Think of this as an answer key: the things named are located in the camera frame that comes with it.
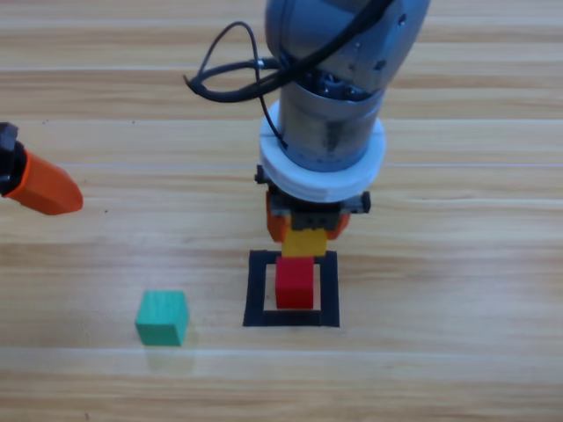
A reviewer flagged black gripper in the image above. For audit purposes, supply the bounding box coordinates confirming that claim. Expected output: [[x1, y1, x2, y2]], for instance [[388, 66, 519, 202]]
[[254, 164, 371, 245], [0, 122, 84, 216]]

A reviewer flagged yellow wooden block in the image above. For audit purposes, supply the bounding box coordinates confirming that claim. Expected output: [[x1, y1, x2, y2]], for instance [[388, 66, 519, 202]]
[[281, 228, 329, 259]]

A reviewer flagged red wooden block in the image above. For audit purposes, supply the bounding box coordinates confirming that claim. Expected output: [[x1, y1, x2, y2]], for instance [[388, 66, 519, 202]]
[[275, 256, 316, 310]]

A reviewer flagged green wooden block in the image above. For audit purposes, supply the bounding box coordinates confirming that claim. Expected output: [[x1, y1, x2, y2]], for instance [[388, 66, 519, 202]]
[[135, 289, 190, 347]]

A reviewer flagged black tape square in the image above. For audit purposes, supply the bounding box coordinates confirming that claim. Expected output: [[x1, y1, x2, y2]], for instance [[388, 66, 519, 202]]
[[242, 249, 340, 329]]

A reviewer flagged white camera mount ring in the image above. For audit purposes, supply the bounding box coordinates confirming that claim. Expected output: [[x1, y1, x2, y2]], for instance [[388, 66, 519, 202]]
[[258, 100, 388, 204]]

